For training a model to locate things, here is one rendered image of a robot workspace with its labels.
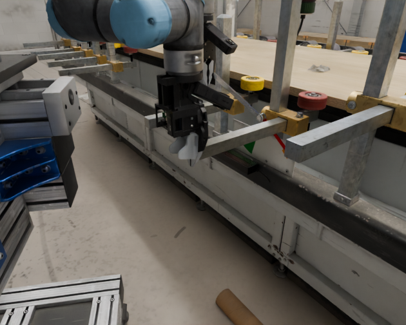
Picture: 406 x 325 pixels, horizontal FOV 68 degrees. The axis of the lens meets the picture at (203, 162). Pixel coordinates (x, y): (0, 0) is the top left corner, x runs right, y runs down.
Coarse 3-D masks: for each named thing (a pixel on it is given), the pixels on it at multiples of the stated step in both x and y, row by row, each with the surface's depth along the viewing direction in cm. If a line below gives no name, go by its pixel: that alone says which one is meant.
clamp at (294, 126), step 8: (264, 112) 88; (272, 112) 85; (280, 112) 84; (288, 112) 84; (288, 120) 81; (296, 120) 79; (304, 120) 81; (288, 128) 82; (296, 128) 80; (304, 128) 82
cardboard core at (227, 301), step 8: (224, 296) 124; (232, 296) 124; (224, 304) 122; (232, 304) 121; (240, 304) 121; (224, 312) 122; (232, 312) 119; (240, 312) 117; (248, 312) 118; (232, 320) 119; (240, 320) 116; (248, 320) 114; (256, 320) 115
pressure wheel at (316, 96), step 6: (300, 96) 86; (306, 96) 85; (312, 96) 86; (318, 96) 86; (324, 96) 85; (300, 102) 87; (306, 102) 85; (312, 102) 84; (318, 102) 84; (324, 102) 85; (306, 108) 86; (312, 108) 85; (318, 108) 85
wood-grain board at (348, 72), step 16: (160, 48) 171; (240, 48) 171; (256, 48) 171; (272, 48) 171; (304, 48) 171; (320, 48) 171; (240, 64) 129; (256, 64) 129; (272, 64) 129; (304, 64) 129; (336, 64) 129; (352, 64) 129; (368, 64) 129; (400, 64) 129; (240, 80) 116; (272, 80) 105; (304, 80) 105; (320, 80) 105; (336, 80) 105; (352, 80) 105; (400, 80) 105; (336, 96) 88; (400, 96) 88
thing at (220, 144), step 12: (276, 120) 82; (312, 120) 89; (240, 132) 74; (252, 132) 75; (264, 132) 78; (276, 132) 81; (216, 144) 69; (228, 144) 72; (240, 144) 74; (204, 156) 68
